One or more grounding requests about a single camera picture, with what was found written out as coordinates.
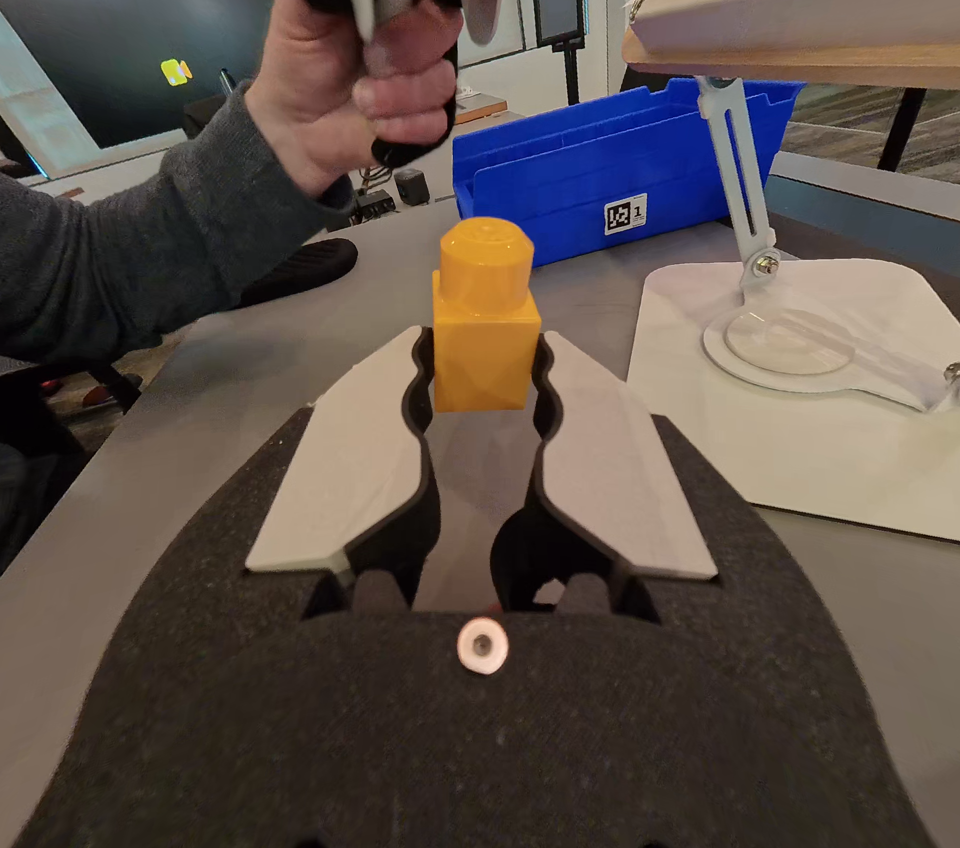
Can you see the grey desk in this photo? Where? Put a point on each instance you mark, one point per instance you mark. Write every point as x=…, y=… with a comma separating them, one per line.
x=862, y=638

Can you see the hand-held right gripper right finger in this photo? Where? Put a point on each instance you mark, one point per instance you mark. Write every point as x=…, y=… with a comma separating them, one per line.
x=615, y=481

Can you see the blue plastic bin with tag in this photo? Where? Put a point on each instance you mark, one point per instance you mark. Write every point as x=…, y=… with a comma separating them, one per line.
x=562, y=188

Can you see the wooden book stand white base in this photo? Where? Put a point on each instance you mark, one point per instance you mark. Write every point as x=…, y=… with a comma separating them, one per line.
x=787, y=451

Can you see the person's left hand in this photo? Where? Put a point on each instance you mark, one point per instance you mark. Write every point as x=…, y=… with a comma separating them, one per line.
x=307, y=91

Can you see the large black monitor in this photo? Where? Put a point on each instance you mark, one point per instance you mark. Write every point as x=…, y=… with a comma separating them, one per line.
x=112, y=38

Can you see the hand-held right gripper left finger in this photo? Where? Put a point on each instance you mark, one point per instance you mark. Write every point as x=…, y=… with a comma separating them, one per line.
x=352, y=473

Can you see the person's left forearm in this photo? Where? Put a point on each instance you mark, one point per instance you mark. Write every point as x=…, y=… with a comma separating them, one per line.
x=150, y=248

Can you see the yellow toy block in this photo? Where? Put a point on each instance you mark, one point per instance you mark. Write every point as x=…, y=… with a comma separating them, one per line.
x=484, y=353

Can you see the black chair armrest pad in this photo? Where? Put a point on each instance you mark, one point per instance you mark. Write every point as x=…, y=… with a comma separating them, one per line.
x=307, y=271

